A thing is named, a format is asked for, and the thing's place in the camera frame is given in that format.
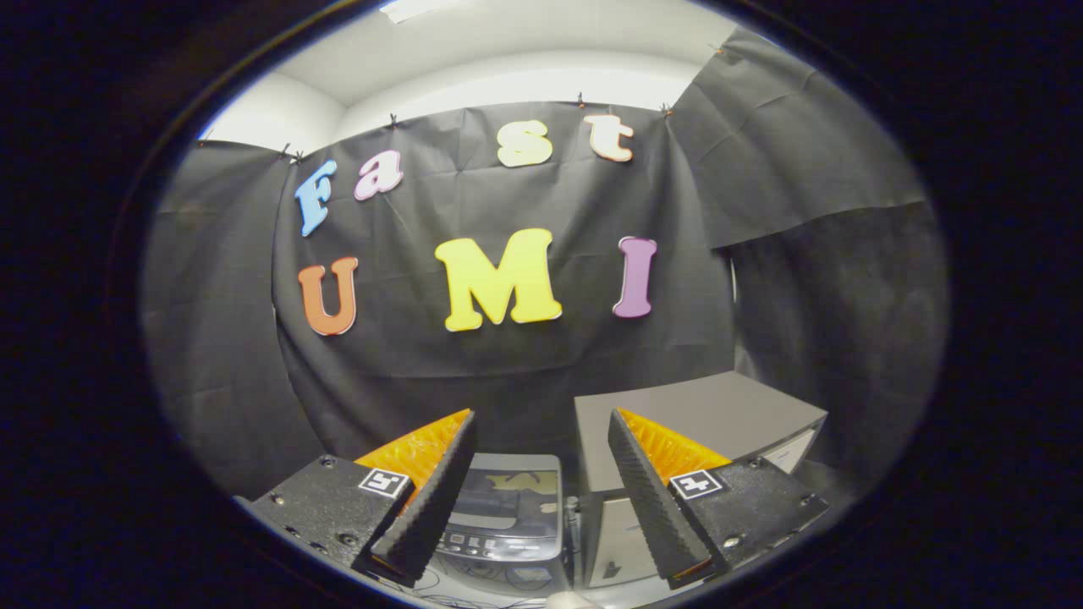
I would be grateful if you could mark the black backdrop cloth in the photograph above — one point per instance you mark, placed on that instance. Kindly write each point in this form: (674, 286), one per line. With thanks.
(508, 364)

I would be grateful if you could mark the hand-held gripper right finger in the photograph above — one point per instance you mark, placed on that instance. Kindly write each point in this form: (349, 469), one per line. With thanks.
(651, 507)

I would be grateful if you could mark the grey washing machine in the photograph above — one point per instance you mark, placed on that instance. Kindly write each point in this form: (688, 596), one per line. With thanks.
(499, 545)

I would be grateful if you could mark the beige cabinet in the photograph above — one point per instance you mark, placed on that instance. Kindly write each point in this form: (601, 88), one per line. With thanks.
(719, 406)

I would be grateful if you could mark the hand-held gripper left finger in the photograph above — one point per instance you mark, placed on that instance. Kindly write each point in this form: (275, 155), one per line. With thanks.
(427, 507)

